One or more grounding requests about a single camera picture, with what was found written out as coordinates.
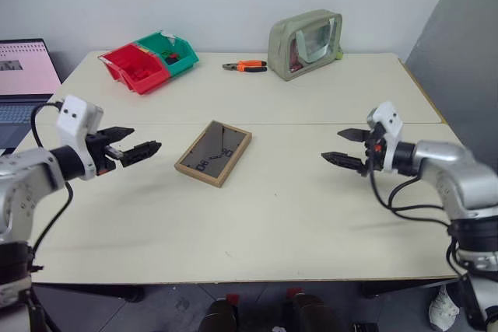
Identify olive pouch with clear window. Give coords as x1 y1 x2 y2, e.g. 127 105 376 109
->
267 8 345 83

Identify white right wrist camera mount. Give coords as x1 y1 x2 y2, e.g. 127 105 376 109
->
366 100 405 174

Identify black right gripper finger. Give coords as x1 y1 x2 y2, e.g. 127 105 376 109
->
336 128 371 143
321 150 370 176

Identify wooden tray with grey base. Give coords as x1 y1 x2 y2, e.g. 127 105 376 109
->
174 119 253 189

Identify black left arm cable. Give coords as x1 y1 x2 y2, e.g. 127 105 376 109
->
30 101 75 255

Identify black part in green bin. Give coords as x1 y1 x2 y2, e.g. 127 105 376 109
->
163 49 184 65

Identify red part in red bin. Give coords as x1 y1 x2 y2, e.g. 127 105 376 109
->
129 68 152 83

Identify laptop computer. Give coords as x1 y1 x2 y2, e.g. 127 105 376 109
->
0 38 64 156

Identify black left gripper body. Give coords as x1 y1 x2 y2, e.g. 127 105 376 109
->
85 131 126 176

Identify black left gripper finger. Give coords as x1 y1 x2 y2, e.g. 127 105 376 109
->
117 139 163 169
100 126 136 146

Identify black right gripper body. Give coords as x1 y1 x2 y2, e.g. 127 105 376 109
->
361 121 387 177

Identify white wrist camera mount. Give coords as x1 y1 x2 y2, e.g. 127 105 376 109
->
55 94 104 182
366 100 405 174

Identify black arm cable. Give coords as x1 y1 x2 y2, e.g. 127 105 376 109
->
30 101 75 255
367 160 468 282

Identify green plastic parts bin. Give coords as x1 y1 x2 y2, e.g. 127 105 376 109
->
134 30 201 80

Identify red plastic parts bin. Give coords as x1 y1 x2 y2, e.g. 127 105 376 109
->
97 43 171 96

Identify orange and black pliers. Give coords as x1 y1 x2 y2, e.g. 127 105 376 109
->
222 59 269 74

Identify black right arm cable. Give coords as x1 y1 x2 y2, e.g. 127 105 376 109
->
367 160 468 282

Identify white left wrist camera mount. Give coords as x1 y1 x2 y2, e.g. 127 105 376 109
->
55 94 104 182

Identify dark rounded shape, red tab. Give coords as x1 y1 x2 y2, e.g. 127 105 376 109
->
285 287 340 332
199 293 241 332

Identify crumpled white paper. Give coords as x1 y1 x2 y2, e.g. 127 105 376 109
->
428 284 462 330

